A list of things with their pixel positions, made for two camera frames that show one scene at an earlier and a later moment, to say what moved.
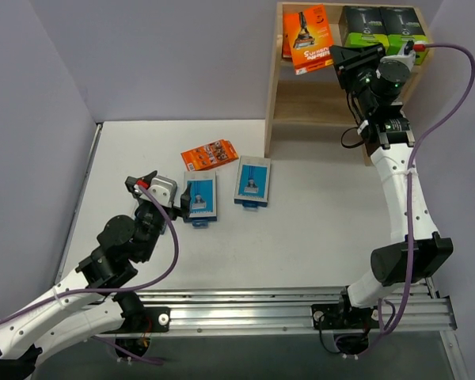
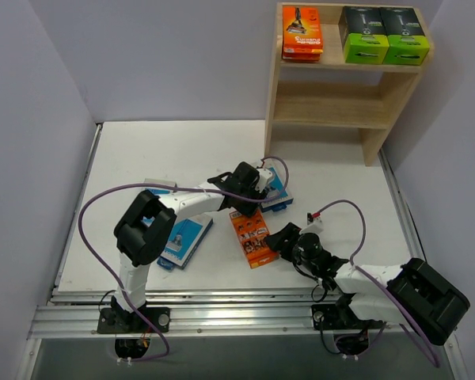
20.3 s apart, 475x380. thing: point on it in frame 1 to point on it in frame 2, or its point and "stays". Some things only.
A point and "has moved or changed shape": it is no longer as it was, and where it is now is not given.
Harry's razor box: (252, 182) has moved or changed shape
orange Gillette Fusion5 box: (309, 38) has moved or changed shape
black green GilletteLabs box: (362, 25) stays
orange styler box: (287, 28) to (302, 54)
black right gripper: (356, 66) to (286, 238)
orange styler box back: (209, 156) to (252, 230)
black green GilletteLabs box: (402, 24) stays
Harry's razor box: (203, 196) has moved or changed shape
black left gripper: (158, 207) to (249, 202)
